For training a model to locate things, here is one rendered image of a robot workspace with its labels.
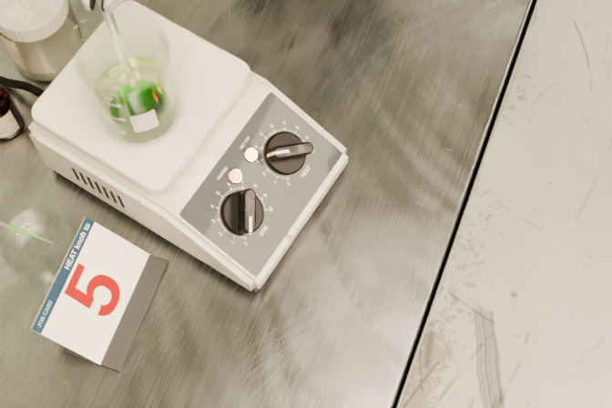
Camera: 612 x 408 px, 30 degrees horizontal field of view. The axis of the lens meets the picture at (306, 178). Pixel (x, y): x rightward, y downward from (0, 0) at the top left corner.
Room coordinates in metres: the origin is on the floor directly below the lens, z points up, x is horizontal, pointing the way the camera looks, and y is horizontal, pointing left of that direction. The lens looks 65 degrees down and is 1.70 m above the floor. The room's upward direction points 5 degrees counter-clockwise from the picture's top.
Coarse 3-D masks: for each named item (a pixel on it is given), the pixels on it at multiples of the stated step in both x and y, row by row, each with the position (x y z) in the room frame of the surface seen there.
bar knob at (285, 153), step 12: (288, 132) 0.38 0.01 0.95; (276, 144) 0.37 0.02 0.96; (288, 144) 0.38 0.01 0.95; (300, 144) 0.37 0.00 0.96; (276, 156) 0.36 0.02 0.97; (288, 156) 0.36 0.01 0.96; (300, 156) 0.36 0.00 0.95; (276, 168) 0.36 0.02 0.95; (288, 168) 0.36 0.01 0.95; (300, 168) 0.36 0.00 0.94
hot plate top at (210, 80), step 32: (128, 0) 0.49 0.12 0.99; (192, 64) 0.43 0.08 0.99; (224, 64) 0.43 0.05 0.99; (64, 96) 0.41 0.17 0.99; (192, 96) 0.40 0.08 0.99; (224, 96) 0.40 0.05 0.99; (64, 128) 0.38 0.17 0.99; (96, 128) 0.38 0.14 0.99; (192, 128) 0.38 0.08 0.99; (96, 160) 0.36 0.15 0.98; (128, 160) 0.35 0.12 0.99; (160, 160) 0.35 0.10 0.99; (160, 192) 0.33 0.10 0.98
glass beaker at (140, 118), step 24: (96, 24) 0.42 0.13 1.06; (120, 24) 0.42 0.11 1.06; (144, 24) 0.42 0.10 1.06; (72, 48) 0.40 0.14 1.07; (96, 48) 0.41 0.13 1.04; (144, 48) 0.42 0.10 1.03; (168, 48) 0.39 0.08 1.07; (96, 72) 0.41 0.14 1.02; (168, 72) 0.38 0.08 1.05; (96, 96) 0.37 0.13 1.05; (120, 96) 0.36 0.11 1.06; (144, 96) 0.37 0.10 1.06; (168, 96) 0.38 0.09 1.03; (120, 120) 0.36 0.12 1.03; (144, 120) 0.36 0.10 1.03; (168, 120) 0.37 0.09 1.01; (120, 144) 0.37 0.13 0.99; (144, 144) 0.36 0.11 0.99
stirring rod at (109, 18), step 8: (104, 16) 0.38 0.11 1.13; (112, 16) 0.38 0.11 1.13; (112, 24) 0.38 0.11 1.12; (112, 32) 0.38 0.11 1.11; (120, 40) 0.38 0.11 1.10; (120, 48) 0.38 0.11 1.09; (120, 56) 0.38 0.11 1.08; (128, 64) 0.38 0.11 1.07; (128, 72) 0.38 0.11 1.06; (128, 80) 0.38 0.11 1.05; (136, 80) 0.38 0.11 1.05; (136, 88) 0.38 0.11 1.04
